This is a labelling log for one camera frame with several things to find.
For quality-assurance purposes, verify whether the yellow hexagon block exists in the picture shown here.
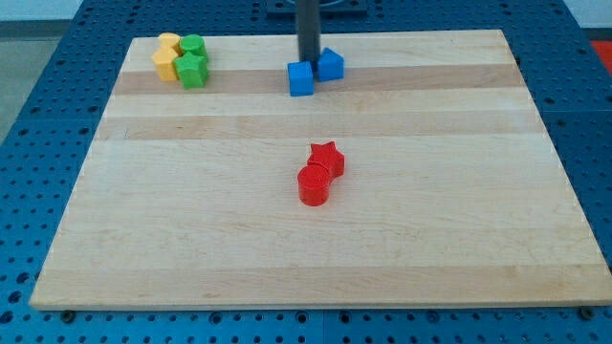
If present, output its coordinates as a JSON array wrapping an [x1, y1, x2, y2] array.
[[151, 47, 179, 81]]

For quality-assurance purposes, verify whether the yellow heart block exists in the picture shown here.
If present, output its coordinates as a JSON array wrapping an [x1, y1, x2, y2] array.
[[158, 32, 182, 55]]

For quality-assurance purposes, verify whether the blue triangle block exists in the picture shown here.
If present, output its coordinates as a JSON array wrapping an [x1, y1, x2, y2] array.
[[317, 48, 344, 82]]

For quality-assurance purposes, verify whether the green cylinder block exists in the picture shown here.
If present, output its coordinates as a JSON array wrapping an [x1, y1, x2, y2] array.
[[179, 34, 208, 60]]

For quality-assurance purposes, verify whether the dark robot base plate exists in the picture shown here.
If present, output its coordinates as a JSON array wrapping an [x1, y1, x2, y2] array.
[[266, 0, 368, 18]]

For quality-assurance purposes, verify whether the green star block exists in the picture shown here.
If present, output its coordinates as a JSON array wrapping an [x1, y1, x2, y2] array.
[[173, 53, 208, 89]]

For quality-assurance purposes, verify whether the red cylinder block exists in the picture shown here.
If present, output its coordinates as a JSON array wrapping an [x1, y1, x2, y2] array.
[[297, 165, 331, 206]]

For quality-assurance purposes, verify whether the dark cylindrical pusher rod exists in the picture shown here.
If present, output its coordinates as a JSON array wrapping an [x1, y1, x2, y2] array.
[[295, 0, 320, 66]]

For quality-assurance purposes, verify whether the blue cube block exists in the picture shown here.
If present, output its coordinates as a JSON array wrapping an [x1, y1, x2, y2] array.
[[287, 61, 314, 97]]

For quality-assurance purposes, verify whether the red star block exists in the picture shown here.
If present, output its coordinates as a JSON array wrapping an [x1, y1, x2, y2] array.
[[307, 141, 345, 179]]

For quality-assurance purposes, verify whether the wooden board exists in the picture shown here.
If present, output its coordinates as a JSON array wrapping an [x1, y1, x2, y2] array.
[[30, 30, 611, 311]]

